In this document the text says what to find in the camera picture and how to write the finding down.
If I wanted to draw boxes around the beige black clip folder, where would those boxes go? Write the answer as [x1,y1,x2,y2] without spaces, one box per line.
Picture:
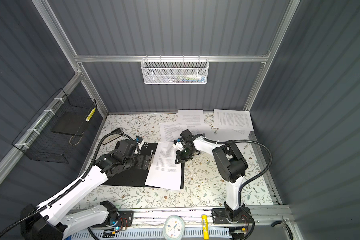
[100,142,185,190]

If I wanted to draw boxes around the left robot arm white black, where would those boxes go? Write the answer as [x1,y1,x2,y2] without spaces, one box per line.
[20,137,144,240]

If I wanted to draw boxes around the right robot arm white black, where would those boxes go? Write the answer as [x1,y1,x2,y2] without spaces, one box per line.
[173,130,248,223]

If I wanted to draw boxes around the printed paper sheet under folder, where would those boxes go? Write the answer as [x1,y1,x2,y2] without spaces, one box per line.
[160,121,187,143]

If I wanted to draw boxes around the black grey stapler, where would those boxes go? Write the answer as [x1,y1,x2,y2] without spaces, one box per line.
[101,128,124,145]

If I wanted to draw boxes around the yellow marker in black basket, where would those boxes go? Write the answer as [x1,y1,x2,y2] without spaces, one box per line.
[85,107,97,122]

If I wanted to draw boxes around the yellow glue stick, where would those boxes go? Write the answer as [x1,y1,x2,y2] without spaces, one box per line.
[202,215,209,240]

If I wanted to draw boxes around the white round clock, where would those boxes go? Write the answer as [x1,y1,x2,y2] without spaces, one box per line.
[163,215,185,240]

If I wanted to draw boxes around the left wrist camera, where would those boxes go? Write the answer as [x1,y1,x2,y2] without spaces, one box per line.
[135,136,145,148]

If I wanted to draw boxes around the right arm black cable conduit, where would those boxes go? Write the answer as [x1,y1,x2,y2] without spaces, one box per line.
[202,136,273,208]

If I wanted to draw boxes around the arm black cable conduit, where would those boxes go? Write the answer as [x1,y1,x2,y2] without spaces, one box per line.
[0,131,136,240]
[202,136,273,208]

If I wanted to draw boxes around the black wire mesh basket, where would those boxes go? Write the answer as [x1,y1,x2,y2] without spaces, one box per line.
[12,90,97,164]

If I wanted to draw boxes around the white wire mesh basket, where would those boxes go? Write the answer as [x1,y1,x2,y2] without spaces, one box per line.
[141,59,210,85]

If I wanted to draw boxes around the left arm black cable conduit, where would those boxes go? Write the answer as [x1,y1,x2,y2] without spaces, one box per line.
[0,131,136,240]

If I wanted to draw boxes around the black handled pliers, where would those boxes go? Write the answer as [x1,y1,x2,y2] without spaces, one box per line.
[271,220,294,240]

